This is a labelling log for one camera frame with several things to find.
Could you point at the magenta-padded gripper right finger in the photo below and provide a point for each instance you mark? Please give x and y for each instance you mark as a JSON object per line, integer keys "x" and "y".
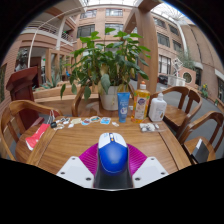
{"x": 150, "y": 170}

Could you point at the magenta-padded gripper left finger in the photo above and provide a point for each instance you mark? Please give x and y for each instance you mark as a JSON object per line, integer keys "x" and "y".
{"x": 75, "y": 170}

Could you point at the blue and white computer mouse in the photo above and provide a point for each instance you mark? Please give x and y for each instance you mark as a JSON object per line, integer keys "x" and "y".
{"x": 112, "y": 160}

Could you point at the clear packet of white items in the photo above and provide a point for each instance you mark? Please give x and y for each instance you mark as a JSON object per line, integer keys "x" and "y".
{"x": 149, "y": 127}

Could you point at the small white-edged sticker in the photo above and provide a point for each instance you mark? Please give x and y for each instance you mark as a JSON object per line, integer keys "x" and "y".
{"x": 65, "y": 120}
{"x": 60, "y": 127}

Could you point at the cream card sticker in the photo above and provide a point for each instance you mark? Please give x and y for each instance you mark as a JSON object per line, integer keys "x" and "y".
{"x": 76, "y": 121}

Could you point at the small blue-edged sticker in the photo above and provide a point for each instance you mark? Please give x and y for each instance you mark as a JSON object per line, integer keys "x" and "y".
{"x": 86, "y": 122}
{"x": 95, "y": 119}

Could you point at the small black key fob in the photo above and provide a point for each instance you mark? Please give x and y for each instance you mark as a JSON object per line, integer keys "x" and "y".
{"x": 53, "y": 125}

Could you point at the red paper shopping bag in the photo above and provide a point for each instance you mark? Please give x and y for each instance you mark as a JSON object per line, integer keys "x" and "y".
{"x": 35, "y": 136}

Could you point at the black notebook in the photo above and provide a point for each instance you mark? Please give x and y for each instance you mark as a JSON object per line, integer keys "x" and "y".
{"x": 200, "y": 151}

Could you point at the blue square sticker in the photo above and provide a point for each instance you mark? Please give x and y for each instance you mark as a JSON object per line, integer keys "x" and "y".
{"x": 105, "y": 120}

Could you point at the white pump bottle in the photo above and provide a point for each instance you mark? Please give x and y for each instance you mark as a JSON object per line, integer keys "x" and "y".
{"x": 157, "y": 110}

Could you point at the yellow dish soap bottle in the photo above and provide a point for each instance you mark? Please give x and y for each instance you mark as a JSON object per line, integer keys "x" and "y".
{"x": 140, "y": 105}

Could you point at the blue squeeze tube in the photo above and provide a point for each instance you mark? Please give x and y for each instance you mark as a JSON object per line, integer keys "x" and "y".
{"x": 123, "y": 106}

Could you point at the spiky green agave plant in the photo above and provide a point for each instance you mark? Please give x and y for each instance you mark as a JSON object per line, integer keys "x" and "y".
{"x": 51, "y": 81}

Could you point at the yellow flowering potted plant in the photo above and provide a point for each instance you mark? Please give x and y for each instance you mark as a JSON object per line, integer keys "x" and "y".
{"x": 204, "y": 90}

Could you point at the dark red wooden lectern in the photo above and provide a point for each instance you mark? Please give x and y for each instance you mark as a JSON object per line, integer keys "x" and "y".
{"x": 21, "y": 86}

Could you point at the white stone statue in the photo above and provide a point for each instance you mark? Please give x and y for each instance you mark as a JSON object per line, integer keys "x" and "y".
{"x": 177, "y": 66}

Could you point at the green plant in white pot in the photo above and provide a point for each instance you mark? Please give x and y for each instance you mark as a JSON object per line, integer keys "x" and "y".
{"x": 106, "y": 63}

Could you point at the dark bust sculpture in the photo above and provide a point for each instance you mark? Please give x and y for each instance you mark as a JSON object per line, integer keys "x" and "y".
{"x": 22, "y": 60}

